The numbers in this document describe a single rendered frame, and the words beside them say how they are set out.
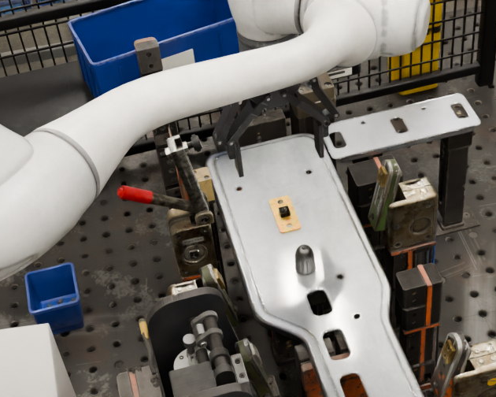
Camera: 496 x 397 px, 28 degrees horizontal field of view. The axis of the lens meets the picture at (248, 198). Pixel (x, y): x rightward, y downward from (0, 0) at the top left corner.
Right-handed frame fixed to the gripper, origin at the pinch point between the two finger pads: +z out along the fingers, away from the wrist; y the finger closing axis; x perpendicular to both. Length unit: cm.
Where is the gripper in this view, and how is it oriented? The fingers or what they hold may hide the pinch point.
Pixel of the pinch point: (279, 157)
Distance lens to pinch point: 161.1
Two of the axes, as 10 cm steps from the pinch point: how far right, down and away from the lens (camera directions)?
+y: 9.7, -2.3, 1.1
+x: -2.4, -6.7, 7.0
